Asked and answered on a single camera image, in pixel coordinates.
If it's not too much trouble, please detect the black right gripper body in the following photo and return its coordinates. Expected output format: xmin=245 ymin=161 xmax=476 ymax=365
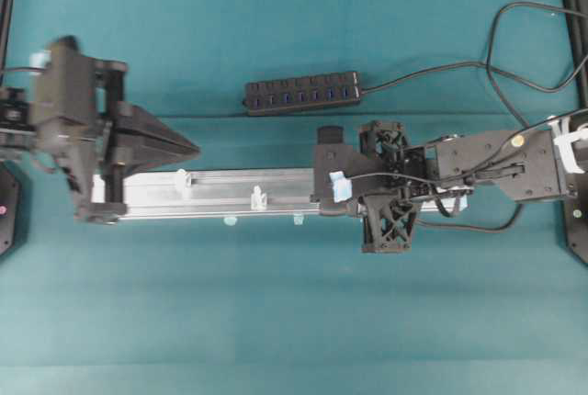
xmin=311 ymin=121 xmax=435 ymax=254

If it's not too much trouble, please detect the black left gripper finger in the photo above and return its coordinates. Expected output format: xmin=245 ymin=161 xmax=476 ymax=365
xmin=109 ymin=135 xmax=200 ymax=177
xmin=115 ymin=101 xmax=198 ymax=150

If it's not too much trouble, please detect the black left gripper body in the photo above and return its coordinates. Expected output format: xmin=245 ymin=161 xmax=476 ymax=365
xmin=31 ymin=36 xmax=128 ymax=223

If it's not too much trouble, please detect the black USB cable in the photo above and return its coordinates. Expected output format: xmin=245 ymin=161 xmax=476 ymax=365
xmin=362 ymin=1 xmax=588 ymax=128

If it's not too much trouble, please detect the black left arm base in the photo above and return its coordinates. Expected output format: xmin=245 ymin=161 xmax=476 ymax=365
xmin=1 ymin=162 xmax=32 ymax=263

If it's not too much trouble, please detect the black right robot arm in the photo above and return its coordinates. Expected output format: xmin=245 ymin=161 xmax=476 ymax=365
xmin=310 ymin=109 xmax=587 ymax=259

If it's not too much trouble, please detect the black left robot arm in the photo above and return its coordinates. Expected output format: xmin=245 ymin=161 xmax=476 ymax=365
xmin=1 ymin=36 xmax=200 ymax=224

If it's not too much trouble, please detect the black USB hub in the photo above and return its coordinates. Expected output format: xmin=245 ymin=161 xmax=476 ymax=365
xmin=243 ymin=71 xmax=362 ymax=117

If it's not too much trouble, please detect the silver aluminium rail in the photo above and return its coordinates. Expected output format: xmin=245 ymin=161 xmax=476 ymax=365
xmin=89 ymin=167 xmax=469 ymax=224

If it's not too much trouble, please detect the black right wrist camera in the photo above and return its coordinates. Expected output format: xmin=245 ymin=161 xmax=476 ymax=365
xmin=317 ymin=125 xmax=345 ymax=145

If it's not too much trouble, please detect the black camera cable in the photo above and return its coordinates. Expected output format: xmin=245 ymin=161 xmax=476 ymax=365
xmin=329 ymin=128 xmax=588 ymax=234

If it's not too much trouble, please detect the black metal frame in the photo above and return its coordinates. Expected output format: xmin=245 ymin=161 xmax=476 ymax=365
xmin=563 ymin=0 xmax=587 ymax=107

